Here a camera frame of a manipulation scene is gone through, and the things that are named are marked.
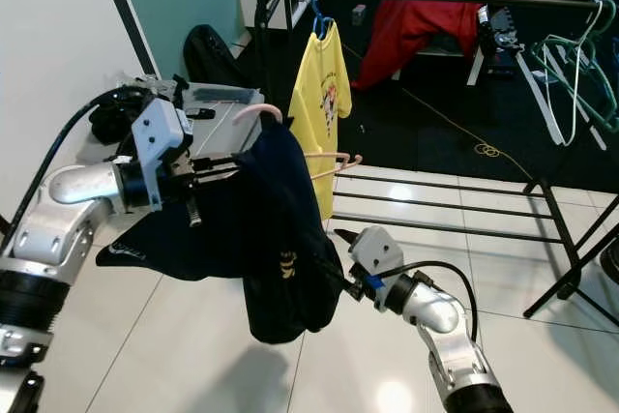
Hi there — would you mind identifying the pink plastic hanger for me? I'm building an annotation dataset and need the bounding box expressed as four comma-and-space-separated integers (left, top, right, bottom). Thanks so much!
232, 103, 364, 182

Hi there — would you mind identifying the navy blue garment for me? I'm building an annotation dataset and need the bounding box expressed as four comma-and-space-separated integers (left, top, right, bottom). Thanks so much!
97, 120, 346, 346

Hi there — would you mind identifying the blue plastic hanger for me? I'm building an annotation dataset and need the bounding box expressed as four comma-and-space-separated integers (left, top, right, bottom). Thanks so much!
308, 0, 335, 39

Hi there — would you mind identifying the green plastic hanger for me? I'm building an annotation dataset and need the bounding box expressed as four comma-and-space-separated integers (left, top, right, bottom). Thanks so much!
527, 31, 619, 148

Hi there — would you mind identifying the pale white plastic hanger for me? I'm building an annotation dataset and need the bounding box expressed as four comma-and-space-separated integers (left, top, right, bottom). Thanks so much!
546, 0, 619, 148

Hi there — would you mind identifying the grey upholstered ottoman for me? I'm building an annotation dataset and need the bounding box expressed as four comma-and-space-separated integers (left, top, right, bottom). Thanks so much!
116, 82, 252, 158

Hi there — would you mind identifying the black backpack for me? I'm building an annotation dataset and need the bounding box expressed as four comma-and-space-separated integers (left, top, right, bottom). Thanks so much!
182, 24, 248, 88

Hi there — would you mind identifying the yellow printed t-shirt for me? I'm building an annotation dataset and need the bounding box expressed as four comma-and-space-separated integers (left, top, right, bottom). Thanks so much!
287, 21, 354, 221

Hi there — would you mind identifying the black carpet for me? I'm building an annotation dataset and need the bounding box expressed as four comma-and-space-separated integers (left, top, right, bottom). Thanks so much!
232, 0, 619, 187

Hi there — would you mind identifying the red cloth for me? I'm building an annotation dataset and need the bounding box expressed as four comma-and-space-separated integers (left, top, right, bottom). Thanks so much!
351, 0, 494, 92

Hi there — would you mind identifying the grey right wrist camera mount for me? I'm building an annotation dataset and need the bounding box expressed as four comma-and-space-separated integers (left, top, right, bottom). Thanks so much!
351, 226, 402, 288

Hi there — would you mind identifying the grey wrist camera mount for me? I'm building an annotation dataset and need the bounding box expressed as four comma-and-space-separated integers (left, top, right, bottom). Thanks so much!
351, 226, 402, 288
131, 99, 192, 211

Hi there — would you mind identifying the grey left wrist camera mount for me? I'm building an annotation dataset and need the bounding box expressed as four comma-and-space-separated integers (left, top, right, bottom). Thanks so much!
131, 99, 192, 211

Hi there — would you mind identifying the black strap bag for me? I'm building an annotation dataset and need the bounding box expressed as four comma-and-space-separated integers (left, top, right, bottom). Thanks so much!
90, 79, 185, 143

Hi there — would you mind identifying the orange floor cable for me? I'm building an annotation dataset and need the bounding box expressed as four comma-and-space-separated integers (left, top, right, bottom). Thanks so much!
392, 84, 543, 182

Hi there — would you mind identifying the black wall trim strip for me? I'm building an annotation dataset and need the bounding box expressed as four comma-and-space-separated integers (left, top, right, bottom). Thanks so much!
94, 0, 156, 80

